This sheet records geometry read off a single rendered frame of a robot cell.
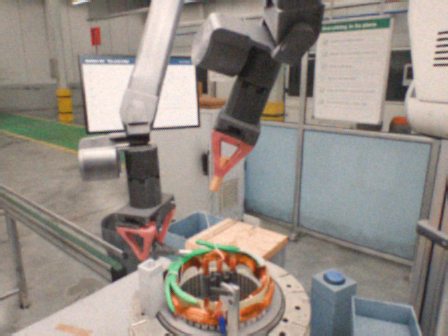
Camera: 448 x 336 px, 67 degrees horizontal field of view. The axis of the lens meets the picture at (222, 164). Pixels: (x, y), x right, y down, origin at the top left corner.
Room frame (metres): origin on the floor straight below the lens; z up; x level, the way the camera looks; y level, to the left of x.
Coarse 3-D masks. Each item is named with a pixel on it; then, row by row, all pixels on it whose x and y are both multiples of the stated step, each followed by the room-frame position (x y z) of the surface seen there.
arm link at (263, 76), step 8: (256, 48) 0.49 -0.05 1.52; (248, 56) 0.50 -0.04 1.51; (256, 56) 0.49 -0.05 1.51; (264, 56) 0.49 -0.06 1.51; (248, 64) 0.49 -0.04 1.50; (256, 64) 0.49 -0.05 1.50; (264, 64) 0.49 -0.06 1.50; (272, 64) 0.49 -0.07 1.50; (280, 64) 0.50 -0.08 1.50; (240, 72) 0.50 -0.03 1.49; (248, 72) 0.49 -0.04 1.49; (256, 72) 0.49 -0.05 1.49; (264, 72) 0.49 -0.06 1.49; (272, 72) 0.49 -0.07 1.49; (248, 80) 0.49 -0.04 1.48; (256, 80) 0.49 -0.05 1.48; (264, 80) 0.49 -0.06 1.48; (272, 80) 0.50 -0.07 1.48; (272, 88) 0.51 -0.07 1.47
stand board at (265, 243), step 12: (216, 228) 0.89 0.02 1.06; (228, 228) 0.88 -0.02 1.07; (240, 228) 0.88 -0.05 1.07; (192, 240) 0.81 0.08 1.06; (216, 240) 0.81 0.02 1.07; (228, 240) 0.81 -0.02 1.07; (240, 240) 0.81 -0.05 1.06; (252, 240) 0.81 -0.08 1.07; (264, 240) 0.81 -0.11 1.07; (276, 240) 0.81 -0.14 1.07; (264, 252) 0.75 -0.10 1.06; (276, 252) 0.79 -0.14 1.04
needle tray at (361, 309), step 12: (360, 300) 0.57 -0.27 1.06; (372, 300) 0.57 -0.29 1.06; (360, 312) 0.57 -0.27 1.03; (372, 312) 0.57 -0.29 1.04; (384, 312) 0.56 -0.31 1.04; (396, 312) 0.55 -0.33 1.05; (408, 312) 0.55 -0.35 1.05; (360, 324) 0.55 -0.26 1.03; (372, 324) 0.55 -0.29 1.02; (384, 324) 0.55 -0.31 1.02; (396, 324) 0.55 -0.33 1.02; (408, 324) 0.54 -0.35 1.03
